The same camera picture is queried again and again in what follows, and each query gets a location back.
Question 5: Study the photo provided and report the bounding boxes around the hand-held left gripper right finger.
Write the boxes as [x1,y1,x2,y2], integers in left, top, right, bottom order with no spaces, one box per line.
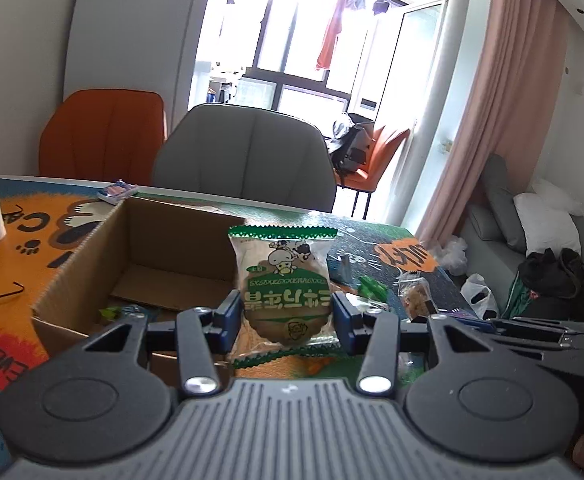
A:
[332,292,503,395]

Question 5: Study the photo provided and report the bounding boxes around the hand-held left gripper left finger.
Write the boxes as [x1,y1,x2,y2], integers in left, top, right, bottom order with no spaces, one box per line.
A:
[79,290,245,397]

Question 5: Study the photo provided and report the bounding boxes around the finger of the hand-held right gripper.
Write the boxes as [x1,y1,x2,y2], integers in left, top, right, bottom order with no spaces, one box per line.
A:
[454,312,584,339]

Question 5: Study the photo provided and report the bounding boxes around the green pastry packet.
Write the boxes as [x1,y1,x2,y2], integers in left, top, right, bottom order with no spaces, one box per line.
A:
[227,224,340,371]

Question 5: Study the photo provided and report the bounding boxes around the brown cardboard box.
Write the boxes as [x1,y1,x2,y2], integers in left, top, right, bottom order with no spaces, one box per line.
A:
[30,195,247,386]

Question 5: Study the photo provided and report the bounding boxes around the small green snack packet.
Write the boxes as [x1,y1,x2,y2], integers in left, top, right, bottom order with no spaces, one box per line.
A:
[357,275,387,306]

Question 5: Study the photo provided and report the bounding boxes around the dark bag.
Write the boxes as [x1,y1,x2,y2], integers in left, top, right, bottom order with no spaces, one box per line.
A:
[517,247,584,321]

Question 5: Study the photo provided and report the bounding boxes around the white plastic bag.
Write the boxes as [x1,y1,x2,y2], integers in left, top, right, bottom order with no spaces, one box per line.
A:
[459,273,500,320]

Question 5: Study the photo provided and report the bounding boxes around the clear packet with brown snack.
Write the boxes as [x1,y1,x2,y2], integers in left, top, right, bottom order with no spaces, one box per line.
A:
[397,272,435,321]

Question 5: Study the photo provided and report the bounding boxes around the white pillow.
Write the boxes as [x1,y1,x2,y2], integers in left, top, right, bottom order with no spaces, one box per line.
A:
[513,192,583,256]
[531,177,584,213]

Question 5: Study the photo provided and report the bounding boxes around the grey sofa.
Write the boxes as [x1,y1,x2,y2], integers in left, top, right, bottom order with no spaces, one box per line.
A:
[459,154,584,321]

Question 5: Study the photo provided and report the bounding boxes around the clear crumpled plastic bag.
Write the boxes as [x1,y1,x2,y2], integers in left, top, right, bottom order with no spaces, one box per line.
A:
[429,235,469,276]

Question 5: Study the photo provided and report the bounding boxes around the grey sofa cushion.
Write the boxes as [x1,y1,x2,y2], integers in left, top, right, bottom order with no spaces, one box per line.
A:
[484,154,528,253]

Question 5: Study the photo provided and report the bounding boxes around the grey chair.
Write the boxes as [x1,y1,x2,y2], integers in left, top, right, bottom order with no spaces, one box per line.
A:
[152,103,337,213]

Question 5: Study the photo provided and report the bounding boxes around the orange chair with black legs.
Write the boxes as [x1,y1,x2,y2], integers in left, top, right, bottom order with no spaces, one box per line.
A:
[339,125,411,221]

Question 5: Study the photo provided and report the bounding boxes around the blue tissue pack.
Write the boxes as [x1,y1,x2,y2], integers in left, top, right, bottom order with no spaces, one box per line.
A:
[95,180,139,206]

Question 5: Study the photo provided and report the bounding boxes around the black grey backpack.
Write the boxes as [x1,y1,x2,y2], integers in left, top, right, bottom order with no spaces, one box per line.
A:
[328,112,377,173]

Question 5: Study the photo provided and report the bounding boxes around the pink curtain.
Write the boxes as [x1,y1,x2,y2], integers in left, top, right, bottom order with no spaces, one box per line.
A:
[414,0,573,251]

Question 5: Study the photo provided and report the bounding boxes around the red hanging garment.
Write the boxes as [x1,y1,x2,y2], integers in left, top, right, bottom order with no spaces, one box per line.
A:
[316,0,347,68]

